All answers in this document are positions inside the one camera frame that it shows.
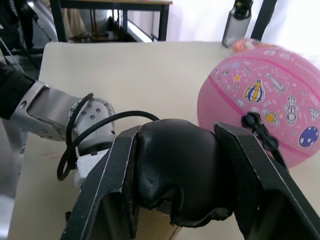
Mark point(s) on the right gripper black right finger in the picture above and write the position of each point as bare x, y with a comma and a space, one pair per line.
270, 190

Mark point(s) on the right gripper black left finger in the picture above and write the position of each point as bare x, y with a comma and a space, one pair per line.
100, 190

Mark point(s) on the black rubber pump bulb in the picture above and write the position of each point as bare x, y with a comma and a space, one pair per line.
180, 160

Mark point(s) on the pink ball with space print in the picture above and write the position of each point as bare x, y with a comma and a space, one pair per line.
250, 75

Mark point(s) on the orange mesh bag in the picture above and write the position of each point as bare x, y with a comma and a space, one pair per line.
240, 45

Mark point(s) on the black framed wooden desk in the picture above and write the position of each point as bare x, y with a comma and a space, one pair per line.
57, 20

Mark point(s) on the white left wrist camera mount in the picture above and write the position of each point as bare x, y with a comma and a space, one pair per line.
85, 165

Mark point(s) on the black metal frame post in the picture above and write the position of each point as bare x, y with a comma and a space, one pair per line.
262, 20

